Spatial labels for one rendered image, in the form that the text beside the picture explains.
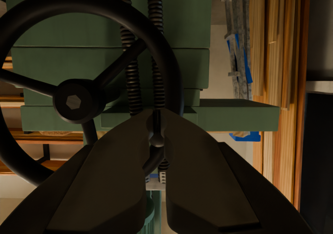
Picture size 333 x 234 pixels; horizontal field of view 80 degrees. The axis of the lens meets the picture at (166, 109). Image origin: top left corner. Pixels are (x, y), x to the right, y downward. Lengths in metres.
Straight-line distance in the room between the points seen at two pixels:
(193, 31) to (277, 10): 1.40
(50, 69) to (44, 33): 0.08
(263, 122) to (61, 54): 0.48
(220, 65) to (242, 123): 2.57
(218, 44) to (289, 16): 1.43
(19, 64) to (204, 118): 0.43
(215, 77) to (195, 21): 2.57
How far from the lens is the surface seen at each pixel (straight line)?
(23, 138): 3.25
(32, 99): 0.55
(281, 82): 1.81
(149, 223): 0.74
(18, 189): 4.26
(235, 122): 0.50
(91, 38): 0.49
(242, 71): 1.28
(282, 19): 1.85
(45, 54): 0.53
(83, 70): 0.49
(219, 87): 3.05
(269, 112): 0.53
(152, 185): 0.43
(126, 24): 0.29
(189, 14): 0.48
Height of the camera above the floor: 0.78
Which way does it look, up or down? 8 degrees up
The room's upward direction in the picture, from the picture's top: 180 degrees counter-clockwise
